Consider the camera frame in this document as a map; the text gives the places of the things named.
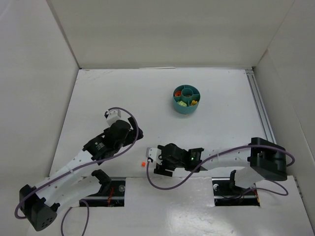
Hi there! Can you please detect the light green curved lego brick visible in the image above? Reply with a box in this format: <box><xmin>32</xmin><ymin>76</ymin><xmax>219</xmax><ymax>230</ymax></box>
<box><xmin>177</xmin><ymin>101</ymin><xmax>187</xmax><ymax>107</ymax></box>

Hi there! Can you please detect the orange plastic ring disc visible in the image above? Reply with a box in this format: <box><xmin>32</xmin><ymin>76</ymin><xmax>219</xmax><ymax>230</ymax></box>
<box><xmin>174</xmin><ymin>90</ymin><xmax>182</xmax><ymax>97</ymax></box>

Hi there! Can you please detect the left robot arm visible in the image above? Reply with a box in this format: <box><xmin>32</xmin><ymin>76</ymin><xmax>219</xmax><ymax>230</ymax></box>
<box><xmin>15</xmin><ymin>116</ymin><xmax>143</xmax><ymax>232</ymax></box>

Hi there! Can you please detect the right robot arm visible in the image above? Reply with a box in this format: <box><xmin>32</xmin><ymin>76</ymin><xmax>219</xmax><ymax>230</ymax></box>
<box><xmin>146</xmin><ymin>137</ymin><xmax>290</xmax><ymax>189</ymax></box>

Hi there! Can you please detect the teal round divided container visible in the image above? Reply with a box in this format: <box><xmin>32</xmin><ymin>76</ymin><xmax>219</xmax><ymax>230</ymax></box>
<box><xmin>173</xmin><ymin>85</ymin><xmax>201</xmax><ymax>115</ymax></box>

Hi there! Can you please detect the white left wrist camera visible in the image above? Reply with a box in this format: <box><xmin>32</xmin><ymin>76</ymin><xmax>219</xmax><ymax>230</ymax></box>
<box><xmin>104</xmin><ymin>109</ymin><xmax>121</xmax><ymax>126</ymax></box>

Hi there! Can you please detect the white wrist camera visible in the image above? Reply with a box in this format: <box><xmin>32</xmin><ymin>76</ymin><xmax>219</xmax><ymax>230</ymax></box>
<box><xmin>146</xmin><ymin>147</ymin><xmax>161</xmax><ymax>164</ymax></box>
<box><xmin>104</xmin><ymin>109</ymin><xmax>121</xmax><ymax>126</ymax></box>

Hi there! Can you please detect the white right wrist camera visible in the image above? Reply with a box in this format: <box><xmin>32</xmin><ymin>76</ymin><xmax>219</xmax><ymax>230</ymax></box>
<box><xmin>146</xmin><ymin>147</ymin><xmax>161</xmax><ymax>164</ymax></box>

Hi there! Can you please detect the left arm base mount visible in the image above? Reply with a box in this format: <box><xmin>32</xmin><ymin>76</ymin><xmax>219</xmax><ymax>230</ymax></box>
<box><xmin>79</xmin><ymin>169</ymin><xmax>126</xmax><ymax>207</ymax></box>

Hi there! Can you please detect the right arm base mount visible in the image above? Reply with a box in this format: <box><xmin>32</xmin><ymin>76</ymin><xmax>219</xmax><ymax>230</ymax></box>
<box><xmin>212</xmin><ymin>178</ymin><xmax>260</xmax><ymax>207</ymax></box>

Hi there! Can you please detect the aluminium rail at right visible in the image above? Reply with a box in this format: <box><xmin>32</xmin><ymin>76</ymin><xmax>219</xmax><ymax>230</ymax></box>
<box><xmin>245</xmin><ymin>69</ymin><xmax>277</xmax><ymax>144</ymax></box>

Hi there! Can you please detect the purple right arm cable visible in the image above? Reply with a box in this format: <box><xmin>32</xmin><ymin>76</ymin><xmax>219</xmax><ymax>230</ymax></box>
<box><xmin>146</xmin><ymin>145</ymin><xmax>295</xmax><ymax>196</ymax></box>

